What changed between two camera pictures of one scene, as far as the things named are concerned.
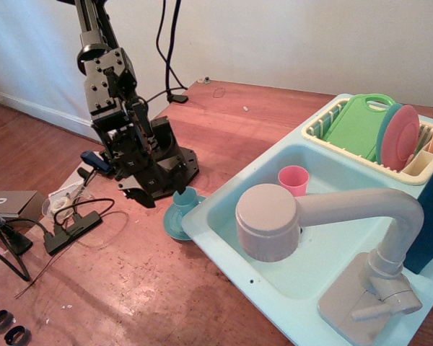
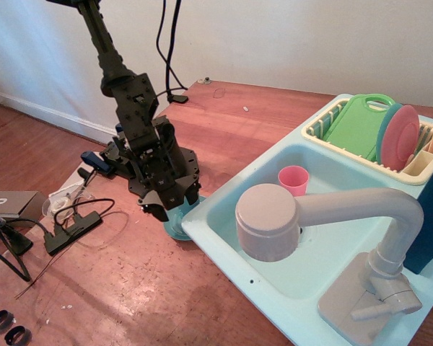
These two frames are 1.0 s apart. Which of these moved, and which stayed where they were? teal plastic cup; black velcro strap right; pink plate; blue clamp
Moved: teal plastic cup
Stayed: blue clamp; black velcro strap right; pink plate
